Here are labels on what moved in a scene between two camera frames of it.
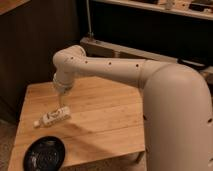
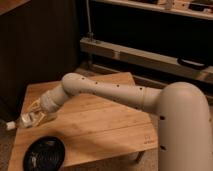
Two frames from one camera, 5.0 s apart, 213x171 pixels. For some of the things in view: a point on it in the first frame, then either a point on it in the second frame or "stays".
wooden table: [106, 121] stays
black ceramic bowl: [46, 153] stays
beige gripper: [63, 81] -> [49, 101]
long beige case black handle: [101, 49] stays
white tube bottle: [57, 115] -> [24, 121]
